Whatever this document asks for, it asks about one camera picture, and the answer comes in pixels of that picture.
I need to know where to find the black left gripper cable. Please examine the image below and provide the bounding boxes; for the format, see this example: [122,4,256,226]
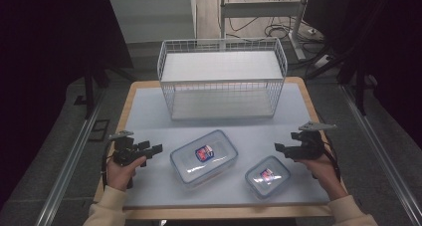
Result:
[101,139,116,191]

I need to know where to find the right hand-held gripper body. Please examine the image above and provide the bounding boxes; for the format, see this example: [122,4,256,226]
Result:
[284,120,338,161]

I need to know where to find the white metal desk frame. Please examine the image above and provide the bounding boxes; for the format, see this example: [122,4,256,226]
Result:
[218,0,314,62]

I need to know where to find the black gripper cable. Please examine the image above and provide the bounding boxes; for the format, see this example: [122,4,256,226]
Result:
[318,139,342,183]
[101,139,116,191]

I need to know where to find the person's right hand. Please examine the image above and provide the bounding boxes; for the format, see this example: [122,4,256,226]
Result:
[294,151,350,201]

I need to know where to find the black stand leg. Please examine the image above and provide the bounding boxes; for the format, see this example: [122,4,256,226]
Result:
[82,65,112,120]

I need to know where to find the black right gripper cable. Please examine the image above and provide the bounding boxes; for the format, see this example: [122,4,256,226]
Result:
[318,139,342,183]

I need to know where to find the person's left hand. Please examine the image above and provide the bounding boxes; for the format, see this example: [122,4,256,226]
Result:
[105,154,147,192]

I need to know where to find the white wire shelf rack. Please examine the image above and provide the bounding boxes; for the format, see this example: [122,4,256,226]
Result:
[156,36,289,121]

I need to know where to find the black floor plate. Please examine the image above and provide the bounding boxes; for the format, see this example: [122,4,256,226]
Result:
[87,118,111,142]

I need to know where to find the metal floor rail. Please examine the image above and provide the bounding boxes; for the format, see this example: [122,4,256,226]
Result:
[34,95,105,226]
[340,84,422,226]

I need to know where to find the white panel board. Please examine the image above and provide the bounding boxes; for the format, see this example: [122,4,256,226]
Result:
[107,0,199,45]

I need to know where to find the small clear lidded food container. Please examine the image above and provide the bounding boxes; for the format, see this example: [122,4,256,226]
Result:
[244,154,293,201]

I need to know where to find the large clear lidded food container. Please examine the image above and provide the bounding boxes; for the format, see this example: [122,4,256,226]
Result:
[169,128,240,189]

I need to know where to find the black floor cables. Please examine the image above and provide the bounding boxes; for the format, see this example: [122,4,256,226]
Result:
[228,16,327,56]

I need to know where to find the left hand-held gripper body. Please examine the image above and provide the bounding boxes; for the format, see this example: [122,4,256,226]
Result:
[108,129,148,168]

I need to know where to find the light blue table mat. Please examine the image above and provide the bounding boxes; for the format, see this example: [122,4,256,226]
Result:
[121,83,332,210]

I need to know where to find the white power strip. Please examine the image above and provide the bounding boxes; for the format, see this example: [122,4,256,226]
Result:
[313,54,333,70]

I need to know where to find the dark curtain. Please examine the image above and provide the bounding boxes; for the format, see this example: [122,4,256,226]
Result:
[0,0,134,207]
[302,0,422,147]

